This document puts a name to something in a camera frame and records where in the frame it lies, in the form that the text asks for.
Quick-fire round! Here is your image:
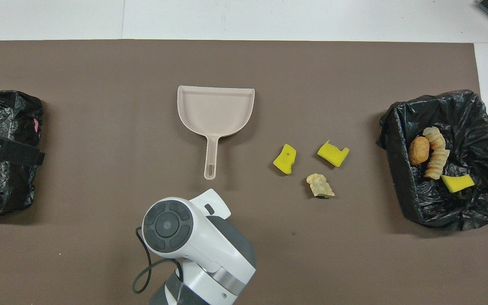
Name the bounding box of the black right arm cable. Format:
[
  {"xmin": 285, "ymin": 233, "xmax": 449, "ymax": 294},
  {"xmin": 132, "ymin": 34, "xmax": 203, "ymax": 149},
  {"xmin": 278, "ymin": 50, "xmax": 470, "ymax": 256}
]
[{"xmin": 132, "ymin": 227, "xmax": 185, "ymax": 294}]

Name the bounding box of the orange striped croissant toy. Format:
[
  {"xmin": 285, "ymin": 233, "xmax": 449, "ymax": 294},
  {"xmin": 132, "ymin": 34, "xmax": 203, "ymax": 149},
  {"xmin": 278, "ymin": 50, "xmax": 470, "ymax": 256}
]
[{"xmin": 423, "ymin": 148, "xmax": 451, "ymax": 180}]

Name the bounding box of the pale lumpy pastry toy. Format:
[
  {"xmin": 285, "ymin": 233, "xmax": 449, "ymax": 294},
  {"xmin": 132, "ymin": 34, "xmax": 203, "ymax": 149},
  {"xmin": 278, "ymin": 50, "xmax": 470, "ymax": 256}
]
[{"xmin": 306, "ymin": 173, "xmax": 336, "ymax": 198}]

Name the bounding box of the black bag lined bin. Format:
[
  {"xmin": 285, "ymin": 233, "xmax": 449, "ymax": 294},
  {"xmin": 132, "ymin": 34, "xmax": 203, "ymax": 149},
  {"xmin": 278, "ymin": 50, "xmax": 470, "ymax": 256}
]
[{"xmin": 376, "ymin": 89, "xmax": 488, "ymax": 231}]

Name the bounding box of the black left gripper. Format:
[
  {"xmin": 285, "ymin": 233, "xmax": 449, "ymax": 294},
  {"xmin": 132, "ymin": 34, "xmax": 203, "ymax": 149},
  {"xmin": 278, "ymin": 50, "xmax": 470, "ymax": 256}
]
[{"xmin": 0, "ymin": 127, "xmax": 46, "ymax": 166}]

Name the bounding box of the brown table mat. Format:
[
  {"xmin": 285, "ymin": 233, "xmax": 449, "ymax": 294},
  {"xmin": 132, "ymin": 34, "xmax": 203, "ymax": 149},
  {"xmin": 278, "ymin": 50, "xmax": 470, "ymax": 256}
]
[{"xmin": 0, "ymin": 40, "xmax": 488, "ymax": 305}]

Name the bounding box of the yellow wedge sponge piece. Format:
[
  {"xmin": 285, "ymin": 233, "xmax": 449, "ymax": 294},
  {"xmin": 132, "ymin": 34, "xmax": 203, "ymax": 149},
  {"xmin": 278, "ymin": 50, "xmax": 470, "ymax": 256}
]
[{"xmin": 441, "ymin": 174, "xmax": 475, "ymax": 194}]

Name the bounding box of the yellow notched sponge piece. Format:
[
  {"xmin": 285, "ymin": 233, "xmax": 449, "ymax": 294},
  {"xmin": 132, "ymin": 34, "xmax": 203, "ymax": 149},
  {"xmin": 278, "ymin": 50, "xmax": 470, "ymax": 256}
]
[{"xmin": 317, "ymin": 140, "xmax": 350, "ymax": 168}]

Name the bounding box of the brown round bun toy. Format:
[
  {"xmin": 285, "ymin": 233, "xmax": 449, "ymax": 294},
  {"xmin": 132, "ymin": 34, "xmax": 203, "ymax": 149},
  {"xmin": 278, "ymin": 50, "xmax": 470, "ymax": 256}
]
[{"xmin": 409, "ymin": 136, "xmax": 430, "ymax": 166}]

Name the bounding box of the beige plastic dustpan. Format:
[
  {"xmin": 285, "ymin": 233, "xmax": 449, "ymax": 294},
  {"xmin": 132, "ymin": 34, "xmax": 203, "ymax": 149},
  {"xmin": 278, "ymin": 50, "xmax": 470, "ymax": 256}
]
[{"xmin": 177, "ymin": 85, "xmax": 255, "ymax": 180}]

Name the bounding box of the yellow sponge piece dark dot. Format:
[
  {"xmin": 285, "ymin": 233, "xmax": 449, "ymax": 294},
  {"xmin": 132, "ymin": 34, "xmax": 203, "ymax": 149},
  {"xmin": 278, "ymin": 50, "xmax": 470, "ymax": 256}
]
[{"xmin": 273, "ymin": 144, "xmax": 297, "ymax": 175}]

